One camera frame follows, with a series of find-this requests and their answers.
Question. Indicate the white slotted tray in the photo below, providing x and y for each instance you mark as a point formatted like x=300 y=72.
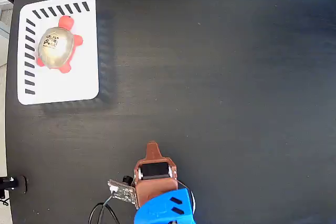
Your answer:
x=84 y=77

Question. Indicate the camera circuit board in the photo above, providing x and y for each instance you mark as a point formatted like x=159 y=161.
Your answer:
x=123 y=191

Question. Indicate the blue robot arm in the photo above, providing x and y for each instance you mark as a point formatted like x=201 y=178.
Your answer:
x=160 y=208

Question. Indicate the red turtle toy gold shell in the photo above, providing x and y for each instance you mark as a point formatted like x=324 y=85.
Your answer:
x=55 y=47

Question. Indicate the black stand clamp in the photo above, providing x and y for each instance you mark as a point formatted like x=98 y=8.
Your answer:
x=10 y=183

